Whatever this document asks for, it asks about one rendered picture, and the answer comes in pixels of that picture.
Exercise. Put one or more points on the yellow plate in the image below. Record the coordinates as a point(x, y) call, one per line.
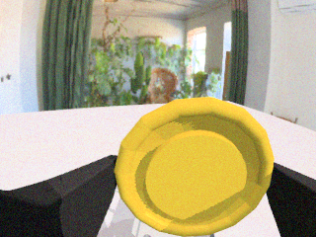
point(194, 167)

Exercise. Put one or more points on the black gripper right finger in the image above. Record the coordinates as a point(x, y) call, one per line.
point(292, 198)

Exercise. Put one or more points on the grey dish rack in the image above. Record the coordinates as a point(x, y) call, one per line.
point(140, 229)

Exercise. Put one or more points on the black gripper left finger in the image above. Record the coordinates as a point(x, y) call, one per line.
point(73, 204)

